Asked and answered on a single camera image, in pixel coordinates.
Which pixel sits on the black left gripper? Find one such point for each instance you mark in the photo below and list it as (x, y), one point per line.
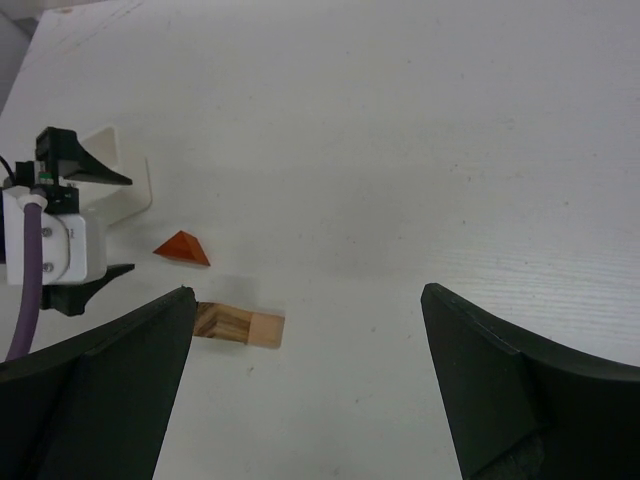
(58, 154)

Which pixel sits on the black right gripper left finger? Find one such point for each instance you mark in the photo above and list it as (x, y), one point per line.
(97, 405)

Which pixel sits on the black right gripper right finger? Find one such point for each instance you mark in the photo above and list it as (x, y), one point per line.
(520, 406)

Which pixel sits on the white plastic tray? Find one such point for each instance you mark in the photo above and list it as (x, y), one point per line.
(115, 203)

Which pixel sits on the orange triangular wood block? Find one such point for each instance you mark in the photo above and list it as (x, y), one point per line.
(183, 247)

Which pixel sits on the dark striped wood block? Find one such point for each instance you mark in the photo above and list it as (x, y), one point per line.
(221, 321)

